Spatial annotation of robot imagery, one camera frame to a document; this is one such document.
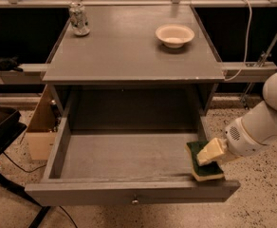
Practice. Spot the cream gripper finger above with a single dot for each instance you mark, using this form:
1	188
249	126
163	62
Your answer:
214	151

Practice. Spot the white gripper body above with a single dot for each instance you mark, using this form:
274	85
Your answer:
233	140

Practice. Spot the green and yellow sponge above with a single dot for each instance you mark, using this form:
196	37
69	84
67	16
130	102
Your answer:
207	172

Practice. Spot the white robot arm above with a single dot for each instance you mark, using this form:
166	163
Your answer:
261	121

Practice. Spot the metal drawer knob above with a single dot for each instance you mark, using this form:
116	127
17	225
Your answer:
135	201

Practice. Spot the grey open top drawer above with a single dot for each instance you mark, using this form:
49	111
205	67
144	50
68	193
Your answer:
100	168

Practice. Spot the grey wooden cabinet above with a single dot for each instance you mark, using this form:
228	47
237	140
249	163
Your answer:
127	80

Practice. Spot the white bowl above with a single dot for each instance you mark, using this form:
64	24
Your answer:
174	35

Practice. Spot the cardboard box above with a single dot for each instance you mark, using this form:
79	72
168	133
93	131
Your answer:
41	132

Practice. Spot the crushed silver can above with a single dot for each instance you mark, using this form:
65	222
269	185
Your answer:
78	19

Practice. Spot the black chair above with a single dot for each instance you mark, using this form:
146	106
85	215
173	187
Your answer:
10	130

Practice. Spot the metal frame rail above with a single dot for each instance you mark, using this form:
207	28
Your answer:
34	73

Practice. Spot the black object on rail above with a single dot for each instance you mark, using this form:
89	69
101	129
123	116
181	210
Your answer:
7	64

